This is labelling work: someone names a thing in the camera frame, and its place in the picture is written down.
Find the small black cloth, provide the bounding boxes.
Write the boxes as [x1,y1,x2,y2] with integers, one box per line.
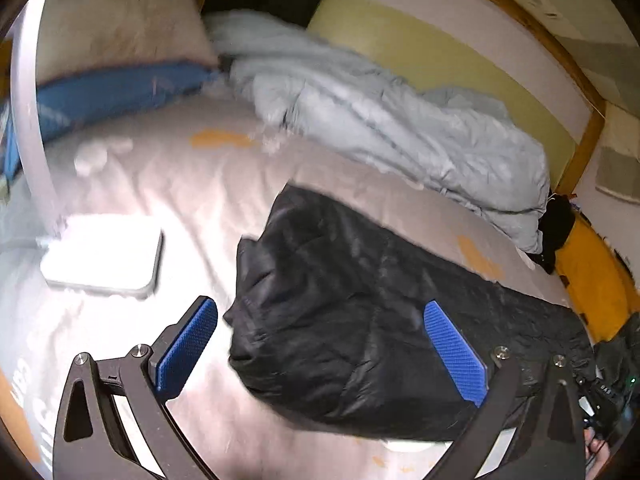
[527,192,576,276]

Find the yellow pad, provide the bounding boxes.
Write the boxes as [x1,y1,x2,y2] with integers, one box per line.
[555,210,638,346]

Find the flat white box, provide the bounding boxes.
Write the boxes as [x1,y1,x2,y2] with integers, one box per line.
[40,215,165,301]

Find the black puffer jacket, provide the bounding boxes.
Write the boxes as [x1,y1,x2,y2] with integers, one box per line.
[222,182,598,443]

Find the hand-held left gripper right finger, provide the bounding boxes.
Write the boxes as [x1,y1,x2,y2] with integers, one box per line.
[422,300,588,480]

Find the white curved strip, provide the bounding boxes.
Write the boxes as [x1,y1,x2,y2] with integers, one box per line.
[10,0,68,241]

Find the person's right hand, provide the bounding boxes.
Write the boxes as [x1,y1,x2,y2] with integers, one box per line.
[584,427,611,468]

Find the blue pillow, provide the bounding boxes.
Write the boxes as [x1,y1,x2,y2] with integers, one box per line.
[0,60,221,181]

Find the wooden bed frame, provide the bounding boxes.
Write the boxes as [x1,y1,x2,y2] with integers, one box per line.
[420,0,608,196]

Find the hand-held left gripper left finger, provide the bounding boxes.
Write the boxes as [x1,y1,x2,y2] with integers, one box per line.
[52,296,219,480]

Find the light grey quilt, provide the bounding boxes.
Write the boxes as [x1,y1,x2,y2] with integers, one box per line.
[205,10,551,256]

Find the dark grey clothes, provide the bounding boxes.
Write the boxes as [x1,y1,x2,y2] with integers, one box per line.
[592,310,640,396]

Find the beige fluffy pillow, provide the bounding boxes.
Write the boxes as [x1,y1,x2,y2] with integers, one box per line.
[35,0,221,83]

